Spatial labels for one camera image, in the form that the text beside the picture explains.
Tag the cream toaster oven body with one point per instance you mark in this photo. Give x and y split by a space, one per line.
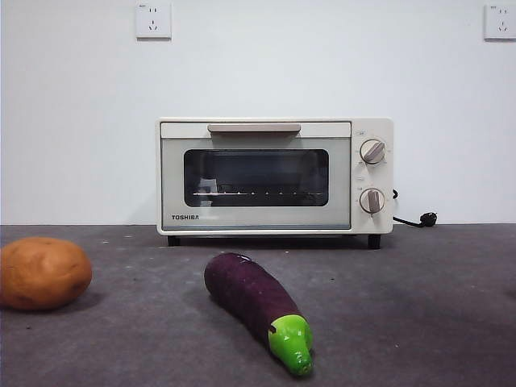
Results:
373 230

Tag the beige oven knob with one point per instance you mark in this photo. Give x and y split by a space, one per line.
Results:
372 200
373 151

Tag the white wall socket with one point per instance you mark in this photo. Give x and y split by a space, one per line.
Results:
501 23
153 22

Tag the brown potato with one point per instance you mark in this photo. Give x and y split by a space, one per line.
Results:
42 274

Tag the purple toy eggplant green stem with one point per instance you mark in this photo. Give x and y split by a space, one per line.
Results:
246 290

